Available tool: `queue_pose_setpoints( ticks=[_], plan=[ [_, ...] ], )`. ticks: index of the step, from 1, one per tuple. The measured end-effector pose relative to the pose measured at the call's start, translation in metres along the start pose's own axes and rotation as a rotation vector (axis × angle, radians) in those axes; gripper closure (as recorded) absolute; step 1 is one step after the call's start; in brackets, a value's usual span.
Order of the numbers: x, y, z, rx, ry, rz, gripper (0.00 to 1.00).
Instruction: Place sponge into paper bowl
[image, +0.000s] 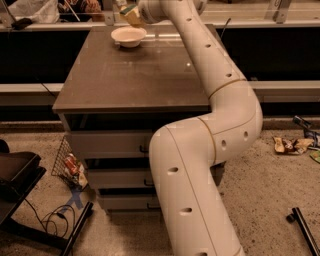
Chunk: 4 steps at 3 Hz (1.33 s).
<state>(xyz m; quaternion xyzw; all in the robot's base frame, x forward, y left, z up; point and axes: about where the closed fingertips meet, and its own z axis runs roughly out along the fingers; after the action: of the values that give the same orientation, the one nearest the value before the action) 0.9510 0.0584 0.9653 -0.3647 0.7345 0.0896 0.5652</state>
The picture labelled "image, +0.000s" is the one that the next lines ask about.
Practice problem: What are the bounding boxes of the crumpled snack wrappers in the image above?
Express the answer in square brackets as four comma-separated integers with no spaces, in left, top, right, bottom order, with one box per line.
[272,115,320,164]

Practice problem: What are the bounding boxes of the wire mesh basket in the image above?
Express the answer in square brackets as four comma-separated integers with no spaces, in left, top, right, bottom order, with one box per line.
[51,138,88,191]

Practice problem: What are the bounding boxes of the black stand leg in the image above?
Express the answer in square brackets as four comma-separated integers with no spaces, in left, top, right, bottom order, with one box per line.
[286,207,320,256]

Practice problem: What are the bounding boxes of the top grey drawer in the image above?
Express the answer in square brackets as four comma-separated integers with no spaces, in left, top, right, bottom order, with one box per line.
[64,127,242,159]

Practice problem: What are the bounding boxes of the black cable on floor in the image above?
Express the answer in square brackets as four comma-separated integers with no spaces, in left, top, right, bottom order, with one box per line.
[23,198,77,239]

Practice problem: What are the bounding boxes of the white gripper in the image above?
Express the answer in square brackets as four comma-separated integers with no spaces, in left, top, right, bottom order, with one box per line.
[120,0,167,27]

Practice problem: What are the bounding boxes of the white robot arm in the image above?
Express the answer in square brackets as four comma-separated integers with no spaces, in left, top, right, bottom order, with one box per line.
[118,0,263,256]

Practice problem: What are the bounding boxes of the red snack packet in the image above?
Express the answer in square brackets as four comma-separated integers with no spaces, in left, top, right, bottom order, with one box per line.
[64,154,79,176]

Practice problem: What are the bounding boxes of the middle grey drawer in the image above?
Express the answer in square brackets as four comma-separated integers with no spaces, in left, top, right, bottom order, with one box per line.
[86,168,154,189]

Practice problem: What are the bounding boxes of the white plastic bag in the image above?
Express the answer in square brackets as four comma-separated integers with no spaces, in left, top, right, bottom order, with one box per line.
[9,0,60,24]

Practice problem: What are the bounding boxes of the white paper bowl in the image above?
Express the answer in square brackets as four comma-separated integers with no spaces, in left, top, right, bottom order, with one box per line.
[111,26,147,48]

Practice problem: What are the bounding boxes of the grey drawer cabinet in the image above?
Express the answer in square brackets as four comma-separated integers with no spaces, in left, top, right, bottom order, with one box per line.
[52,24,254,216]

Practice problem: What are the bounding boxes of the green and yellow sponge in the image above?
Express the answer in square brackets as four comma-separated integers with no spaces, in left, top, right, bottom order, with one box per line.
[120,4,136,15]

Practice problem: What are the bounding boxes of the black device on ledge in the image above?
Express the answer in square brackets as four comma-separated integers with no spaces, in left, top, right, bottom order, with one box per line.
[12,18,32,30]

